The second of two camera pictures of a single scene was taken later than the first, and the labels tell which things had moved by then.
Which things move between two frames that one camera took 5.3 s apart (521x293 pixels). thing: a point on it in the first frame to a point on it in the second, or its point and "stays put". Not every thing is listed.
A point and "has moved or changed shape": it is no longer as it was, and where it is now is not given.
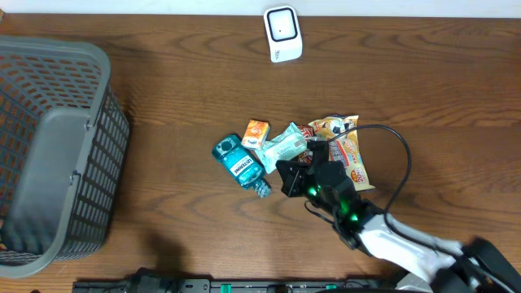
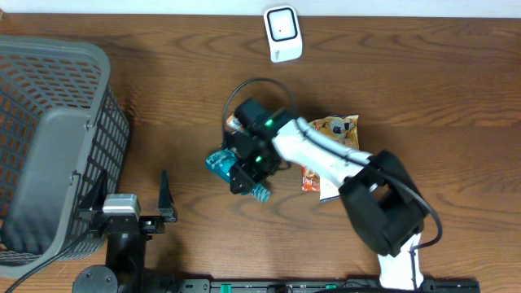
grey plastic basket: [64, 136] stays put
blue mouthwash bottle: [240, 162] has moved or changed shape
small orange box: [256, 134] to [234, 123]
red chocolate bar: [308, 132] has moved or changed shape
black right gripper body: [301, 185] to [256, 166]
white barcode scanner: [283, 32] stays put
